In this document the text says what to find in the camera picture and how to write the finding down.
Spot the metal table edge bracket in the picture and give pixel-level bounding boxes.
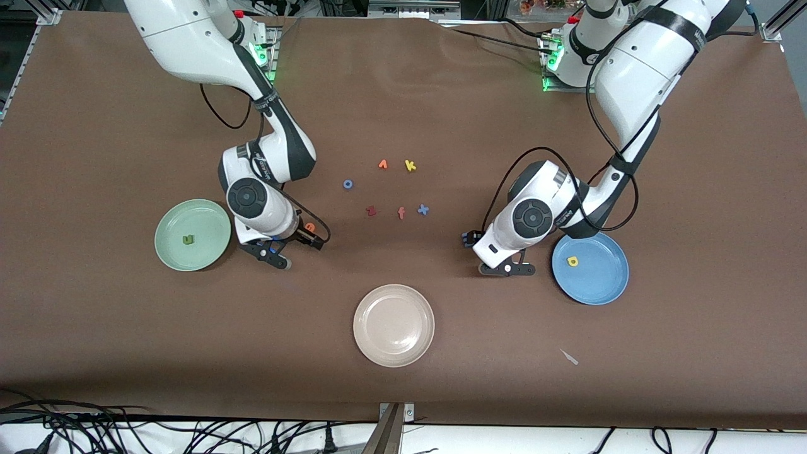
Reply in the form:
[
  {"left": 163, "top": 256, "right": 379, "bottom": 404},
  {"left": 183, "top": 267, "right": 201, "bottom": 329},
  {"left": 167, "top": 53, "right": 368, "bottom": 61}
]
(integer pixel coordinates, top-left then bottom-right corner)
[{"left": 361, "top": 402, "right": 416, "bottom": 454}]

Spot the black cable tangle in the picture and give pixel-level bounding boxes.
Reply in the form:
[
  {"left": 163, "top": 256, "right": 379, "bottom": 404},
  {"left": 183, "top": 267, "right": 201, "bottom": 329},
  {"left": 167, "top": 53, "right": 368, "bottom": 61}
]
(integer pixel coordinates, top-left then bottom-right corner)
[{"left": 0, "top": 390, "right": 354, "bottom": 454}]

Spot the beige plate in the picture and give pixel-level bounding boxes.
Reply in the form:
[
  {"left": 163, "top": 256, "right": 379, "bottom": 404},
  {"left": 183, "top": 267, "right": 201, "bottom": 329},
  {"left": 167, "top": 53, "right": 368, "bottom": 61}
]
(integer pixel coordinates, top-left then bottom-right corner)
[{"left": 352, "top": 284, "right": 436, "bottom": 368}]

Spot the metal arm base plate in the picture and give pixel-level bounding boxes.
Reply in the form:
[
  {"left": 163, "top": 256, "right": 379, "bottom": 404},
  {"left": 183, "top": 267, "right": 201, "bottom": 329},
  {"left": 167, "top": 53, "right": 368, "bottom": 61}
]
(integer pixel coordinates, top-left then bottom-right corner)
[
  {"left": 255, "top": 26, "right": 280, "bottom": 83},
  {"left": 541, "top": 35, "right": 600, "bottom": 94}
]

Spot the mint green plate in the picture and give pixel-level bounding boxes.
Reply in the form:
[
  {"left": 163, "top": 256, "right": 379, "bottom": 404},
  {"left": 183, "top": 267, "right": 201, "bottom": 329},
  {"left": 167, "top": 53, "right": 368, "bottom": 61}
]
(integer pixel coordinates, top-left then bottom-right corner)
[{"left": 154, "top": 199, "right": 232, "bottom": 272}]

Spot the brown table cover sheet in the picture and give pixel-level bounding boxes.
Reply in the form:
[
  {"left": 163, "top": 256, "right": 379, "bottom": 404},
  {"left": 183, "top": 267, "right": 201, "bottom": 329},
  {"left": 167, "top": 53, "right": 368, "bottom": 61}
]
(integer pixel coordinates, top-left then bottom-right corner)
[{"left": 0, "top": 11, "right": 807, "bottom": 431}]

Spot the black tabletop cable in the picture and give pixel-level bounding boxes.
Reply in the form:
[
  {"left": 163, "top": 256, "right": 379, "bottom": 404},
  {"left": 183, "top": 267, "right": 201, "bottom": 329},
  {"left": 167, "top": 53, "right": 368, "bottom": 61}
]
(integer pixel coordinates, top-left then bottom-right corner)
[{"left": 441, "top": 18, "right": 555, "bottom": 56}]

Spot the blue plate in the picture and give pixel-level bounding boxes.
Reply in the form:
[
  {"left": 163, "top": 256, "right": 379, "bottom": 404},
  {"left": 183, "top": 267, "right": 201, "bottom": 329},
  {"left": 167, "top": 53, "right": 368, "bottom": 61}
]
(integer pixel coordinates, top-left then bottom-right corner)
[{"left": 551, "top": 230, "right": 630, "bottom": 306}]

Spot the grey metal box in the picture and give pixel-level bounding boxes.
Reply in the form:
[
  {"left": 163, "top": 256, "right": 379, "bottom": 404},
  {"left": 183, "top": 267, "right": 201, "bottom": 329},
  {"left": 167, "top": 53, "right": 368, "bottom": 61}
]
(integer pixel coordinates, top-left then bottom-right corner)
[{"left": 368, "top": 0, "right": 461, "bottom": 18}]

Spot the aluminium frame profile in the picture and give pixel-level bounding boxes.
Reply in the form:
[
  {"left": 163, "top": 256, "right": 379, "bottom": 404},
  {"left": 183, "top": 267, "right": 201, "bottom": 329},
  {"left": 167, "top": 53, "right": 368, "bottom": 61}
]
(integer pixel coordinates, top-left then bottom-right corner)
[
  {"left": 760, "top": 0, "right": 807, "bottom": 44},
  {"left": 0, "top": 8, "right": 64, "bottom": 120}
]

